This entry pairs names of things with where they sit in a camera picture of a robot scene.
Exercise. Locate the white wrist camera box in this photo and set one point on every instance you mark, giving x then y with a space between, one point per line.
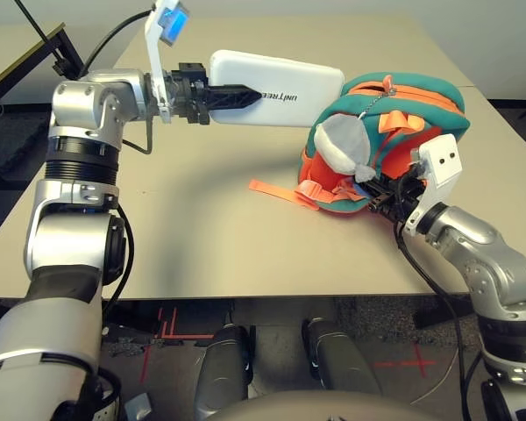
155 66
440 162

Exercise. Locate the grey robot leg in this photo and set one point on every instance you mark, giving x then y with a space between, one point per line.
221 368
339 359

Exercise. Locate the black floor mat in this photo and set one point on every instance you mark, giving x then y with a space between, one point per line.
9 140

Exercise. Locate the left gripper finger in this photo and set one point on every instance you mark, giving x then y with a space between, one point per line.
232 96

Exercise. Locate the red floor tape cross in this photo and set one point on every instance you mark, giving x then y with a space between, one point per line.
421 363

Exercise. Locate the small grey square plate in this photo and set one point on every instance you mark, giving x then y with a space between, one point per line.
138 405

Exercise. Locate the orange and teal backpack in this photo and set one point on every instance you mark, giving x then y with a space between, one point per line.
421 109

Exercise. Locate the grey robot left leg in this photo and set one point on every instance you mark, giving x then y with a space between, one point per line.
221 368

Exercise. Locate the white pencil case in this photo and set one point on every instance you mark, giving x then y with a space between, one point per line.
289 79

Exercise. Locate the orange floor tape corner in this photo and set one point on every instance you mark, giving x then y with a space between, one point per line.
171 336

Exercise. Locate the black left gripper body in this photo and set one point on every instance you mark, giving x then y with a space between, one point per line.
186 92

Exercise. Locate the black table base foot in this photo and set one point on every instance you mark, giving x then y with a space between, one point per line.
447 316

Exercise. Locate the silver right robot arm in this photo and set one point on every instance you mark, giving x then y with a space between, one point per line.
486 259

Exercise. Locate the grey robot right leg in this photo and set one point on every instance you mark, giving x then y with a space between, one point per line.
339 359

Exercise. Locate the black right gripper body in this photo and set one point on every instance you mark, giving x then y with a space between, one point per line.
403 197

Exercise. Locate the grey robot torso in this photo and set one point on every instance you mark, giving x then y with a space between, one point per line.
311 410

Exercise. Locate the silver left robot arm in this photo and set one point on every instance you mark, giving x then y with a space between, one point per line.
83 105

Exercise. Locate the black framed side table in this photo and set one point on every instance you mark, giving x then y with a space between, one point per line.
70 48

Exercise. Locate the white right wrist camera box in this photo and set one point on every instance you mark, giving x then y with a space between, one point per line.
440 162

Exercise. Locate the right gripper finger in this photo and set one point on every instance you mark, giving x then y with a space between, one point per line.
380 204
377 187

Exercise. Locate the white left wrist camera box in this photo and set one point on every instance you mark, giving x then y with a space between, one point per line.
155 66

